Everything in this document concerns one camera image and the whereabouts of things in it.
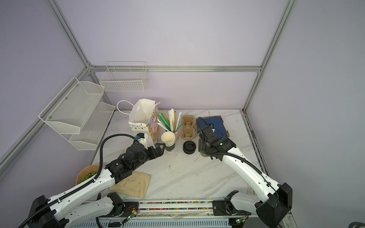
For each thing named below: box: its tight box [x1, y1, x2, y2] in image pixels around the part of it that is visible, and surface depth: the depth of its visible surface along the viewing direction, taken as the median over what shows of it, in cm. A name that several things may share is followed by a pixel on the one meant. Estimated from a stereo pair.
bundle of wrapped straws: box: [156, 108, 183, 133], surface depth 95 cm
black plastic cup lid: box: [182, 140, 197, 155], surface depth 97 cm
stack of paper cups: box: [161, 131, 176, 152], surface depth 90 cm
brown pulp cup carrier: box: [180, 114, 196, 141], surface depth 105 cm
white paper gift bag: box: [116, 98, 161, 146], surface depth 87 cm
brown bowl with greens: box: [76, 164, 100, 185], surface depth 77 cm
